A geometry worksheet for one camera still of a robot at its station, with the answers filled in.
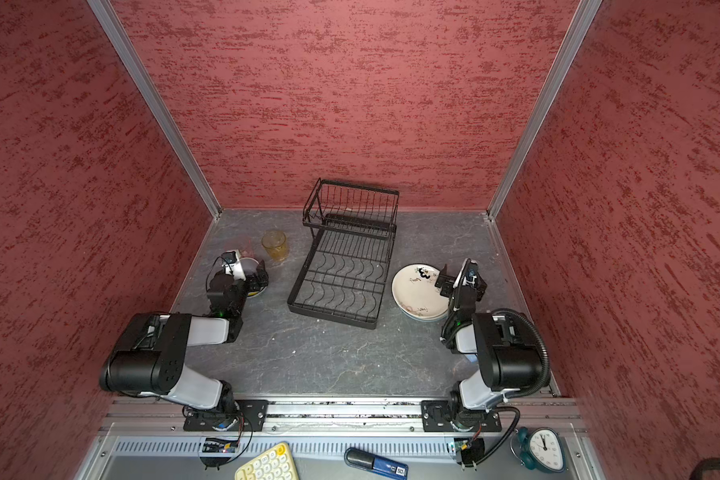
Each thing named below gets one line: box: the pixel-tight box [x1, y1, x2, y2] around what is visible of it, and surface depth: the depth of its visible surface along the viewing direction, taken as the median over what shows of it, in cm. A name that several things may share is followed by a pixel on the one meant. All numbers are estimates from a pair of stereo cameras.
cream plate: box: [391, 263, 449, 321], surface depth 98 cm
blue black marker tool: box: [344, 447, 408, 480], surface depth 66 cm
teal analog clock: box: [510, 426, 568, 473], surface depth 68 cm
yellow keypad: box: [234, 441, 301, 480], surface depth 67 cm
